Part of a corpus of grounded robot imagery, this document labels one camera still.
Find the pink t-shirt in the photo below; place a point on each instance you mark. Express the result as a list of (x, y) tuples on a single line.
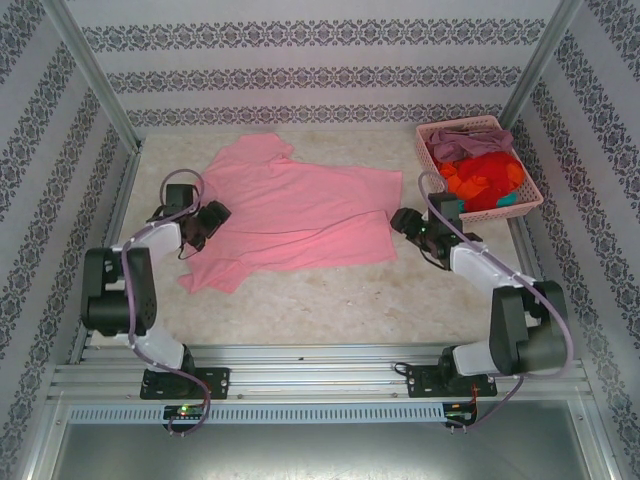
[(300, 210)]

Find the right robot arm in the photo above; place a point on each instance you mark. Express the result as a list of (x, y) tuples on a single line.
[(525, 330)]

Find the teal garment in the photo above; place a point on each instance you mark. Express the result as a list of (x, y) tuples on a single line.
[(459, 205)]

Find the orange garment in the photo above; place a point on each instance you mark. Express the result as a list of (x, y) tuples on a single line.
[(462, 187)]

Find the pink plastic basket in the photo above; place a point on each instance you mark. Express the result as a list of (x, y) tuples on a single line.
[(425, 145)]

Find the red garment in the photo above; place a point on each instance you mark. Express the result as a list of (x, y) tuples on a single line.
[(490, 175)]

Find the purple garment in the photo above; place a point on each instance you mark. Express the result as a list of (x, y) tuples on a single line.
[(475, 145)]

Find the grey metal sheet panel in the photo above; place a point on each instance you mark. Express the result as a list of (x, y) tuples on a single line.
[(320, 455)]

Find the aluminium side rail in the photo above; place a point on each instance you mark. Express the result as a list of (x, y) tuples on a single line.
[(522, 240), (122, 195)]

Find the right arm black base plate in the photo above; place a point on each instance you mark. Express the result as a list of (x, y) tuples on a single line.
[(420, 382)]

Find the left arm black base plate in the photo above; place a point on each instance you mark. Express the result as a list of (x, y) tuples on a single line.
[(220, 382)]

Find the aluminium rail frame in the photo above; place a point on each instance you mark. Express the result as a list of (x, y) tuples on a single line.
[(320, 370)]

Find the aluminium frame post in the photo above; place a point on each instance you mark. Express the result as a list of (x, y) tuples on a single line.
[(98, 80), (542, 62)]

